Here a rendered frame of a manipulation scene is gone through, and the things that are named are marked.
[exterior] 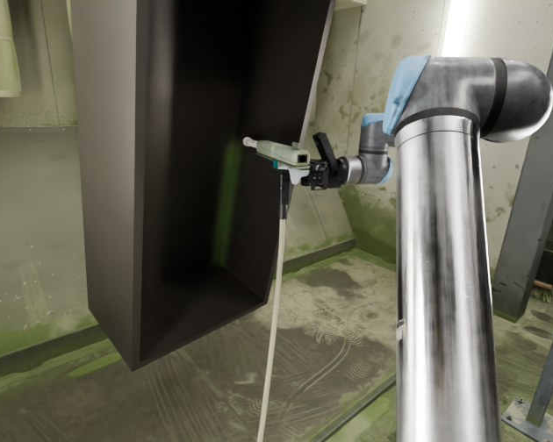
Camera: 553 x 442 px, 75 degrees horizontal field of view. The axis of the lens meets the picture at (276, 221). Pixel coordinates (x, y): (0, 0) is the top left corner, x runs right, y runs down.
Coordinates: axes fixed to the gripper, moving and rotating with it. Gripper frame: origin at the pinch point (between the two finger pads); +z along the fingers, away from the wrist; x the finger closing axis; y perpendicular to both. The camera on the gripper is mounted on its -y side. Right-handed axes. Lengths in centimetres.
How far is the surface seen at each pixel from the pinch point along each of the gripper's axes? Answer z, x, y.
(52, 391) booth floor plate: 77, 58, 109
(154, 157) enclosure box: 31.3, 38.2, 3.8
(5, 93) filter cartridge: 87, 103, -14
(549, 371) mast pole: -113, -26, 81
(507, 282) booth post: -178, 39, 83
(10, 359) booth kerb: 95, 74, 100
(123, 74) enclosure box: 40.0, -3.9, -20.3
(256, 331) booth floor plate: -21, 69, 107
